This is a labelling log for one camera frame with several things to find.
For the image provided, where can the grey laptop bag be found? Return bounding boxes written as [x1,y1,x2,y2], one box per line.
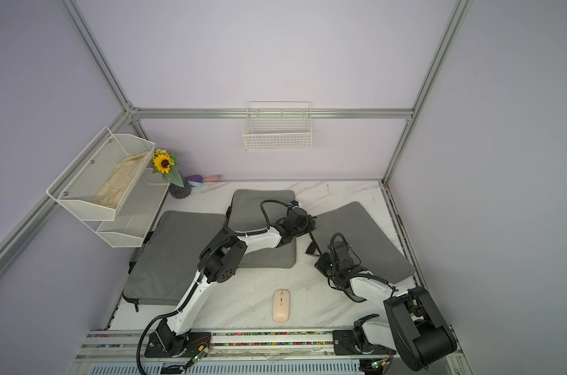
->
[312,202,416,284]
[227,189,297,269]
[122,210,226,312]

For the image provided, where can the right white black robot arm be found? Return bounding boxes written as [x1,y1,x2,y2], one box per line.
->
[315,233,458,371]

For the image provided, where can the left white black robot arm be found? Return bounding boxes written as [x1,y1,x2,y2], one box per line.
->
[135,199,316,374]

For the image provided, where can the pink computer mouse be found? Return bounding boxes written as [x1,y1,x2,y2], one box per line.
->
[272,289,291,323]

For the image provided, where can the pastel toy mushrooms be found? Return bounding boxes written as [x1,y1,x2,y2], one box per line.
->
[186,174,221,187]

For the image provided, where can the artificial sunflower bouquet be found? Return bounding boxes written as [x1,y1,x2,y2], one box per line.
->
[152,148,185,187]

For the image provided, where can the lower white mesh shelf basket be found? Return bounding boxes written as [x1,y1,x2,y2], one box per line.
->
[96,168,169,248]

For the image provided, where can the white mesh shelf basket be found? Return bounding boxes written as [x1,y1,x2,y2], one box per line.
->
[96,168,169,248]
[47,128,155,221]

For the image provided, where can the beige cloth in basket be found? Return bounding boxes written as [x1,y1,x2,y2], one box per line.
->
[93,152,150,209]

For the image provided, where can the upper white mesh shelf basket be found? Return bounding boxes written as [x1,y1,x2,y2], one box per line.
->
[47,128,155,221]

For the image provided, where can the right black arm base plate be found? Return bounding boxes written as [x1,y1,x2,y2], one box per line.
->
[332,330,397,356]

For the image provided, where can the white wire wall basket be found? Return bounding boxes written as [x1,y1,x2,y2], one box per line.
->
[243,101,313,152]

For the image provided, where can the aluminium frame rails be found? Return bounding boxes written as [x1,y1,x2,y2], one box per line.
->
[0,0,474,375]

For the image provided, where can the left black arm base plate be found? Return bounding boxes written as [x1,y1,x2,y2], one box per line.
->
[144,328,211,359]

